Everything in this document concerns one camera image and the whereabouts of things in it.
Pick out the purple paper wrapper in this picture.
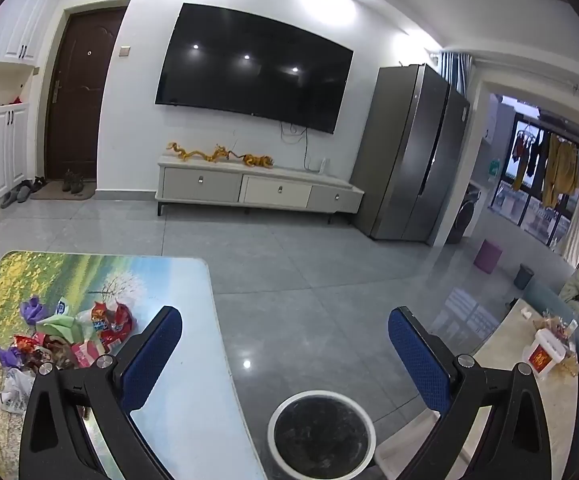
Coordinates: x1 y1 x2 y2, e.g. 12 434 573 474
0 345 25 368

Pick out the dark brown door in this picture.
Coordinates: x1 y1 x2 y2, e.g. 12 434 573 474
44 6 131 183

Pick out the pink red packet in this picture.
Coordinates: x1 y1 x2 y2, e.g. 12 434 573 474
71 340 103 368

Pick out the grey double door fridge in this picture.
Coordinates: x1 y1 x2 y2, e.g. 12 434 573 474
352 62 471 242

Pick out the green packet with blue label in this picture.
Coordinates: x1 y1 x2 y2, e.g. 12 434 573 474
34 300 90 346

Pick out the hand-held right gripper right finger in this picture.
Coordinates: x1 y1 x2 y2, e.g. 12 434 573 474
388 306 553 480

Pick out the brown wrapper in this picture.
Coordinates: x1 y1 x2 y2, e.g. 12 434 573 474
24 337 78 373

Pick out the light stone table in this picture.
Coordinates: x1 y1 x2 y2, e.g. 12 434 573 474
469 299 579 480

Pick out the white round trash can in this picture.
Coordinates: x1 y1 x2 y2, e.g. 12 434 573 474
268 389 376 480

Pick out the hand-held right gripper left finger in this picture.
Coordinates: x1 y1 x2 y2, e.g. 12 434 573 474
20 305 183 480

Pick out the purple plastic bag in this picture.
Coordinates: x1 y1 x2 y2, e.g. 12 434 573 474
20 297 53 325

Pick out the dark hanging garment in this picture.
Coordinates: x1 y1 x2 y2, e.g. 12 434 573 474
525 132 545 178

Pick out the black wall television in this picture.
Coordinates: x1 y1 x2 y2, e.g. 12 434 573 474
154 2 354 135

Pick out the white bucket with red label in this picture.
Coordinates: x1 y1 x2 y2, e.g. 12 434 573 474
527 327 577 376

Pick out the dark washing machine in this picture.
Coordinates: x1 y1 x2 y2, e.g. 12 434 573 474
444 187 480 246

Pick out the brown doormat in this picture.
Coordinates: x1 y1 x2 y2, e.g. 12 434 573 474
30 180 96 201

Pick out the golden dragon ornament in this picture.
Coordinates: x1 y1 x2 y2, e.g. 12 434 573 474
167 142 205 163
204 144 236 165

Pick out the white television stand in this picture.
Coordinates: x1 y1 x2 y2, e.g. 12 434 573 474
156 152 365 226

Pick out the small grey bin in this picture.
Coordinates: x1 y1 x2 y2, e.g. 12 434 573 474
513 263 535 291

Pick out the balcony glass door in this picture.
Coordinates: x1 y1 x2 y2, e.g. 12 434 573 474
489 110 579 251

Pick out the landscape printed table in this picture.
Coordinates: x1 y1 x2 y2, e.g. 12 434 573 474
0 251 270 480

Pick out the blue curtain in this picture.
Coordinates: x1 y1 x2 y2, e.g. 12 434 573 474
439 51 473 96

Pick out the television cable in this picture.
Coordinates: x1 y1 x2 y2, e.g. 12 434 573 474
280 120 315 166

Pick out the shiny red snack wrapper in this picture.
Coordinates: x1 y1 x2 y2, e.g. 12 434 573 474
92 300 136 346

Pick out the yellow hanging garment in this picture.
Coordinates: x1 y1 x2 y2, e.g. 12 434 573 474
542 135 579 208

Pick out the grey slippers pair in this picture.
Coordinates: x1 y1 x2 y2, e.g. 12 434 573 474
0 185 33 209

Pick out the clear plastic bag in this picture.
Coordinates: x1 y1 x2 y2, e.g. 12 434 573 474
0 367 38 415

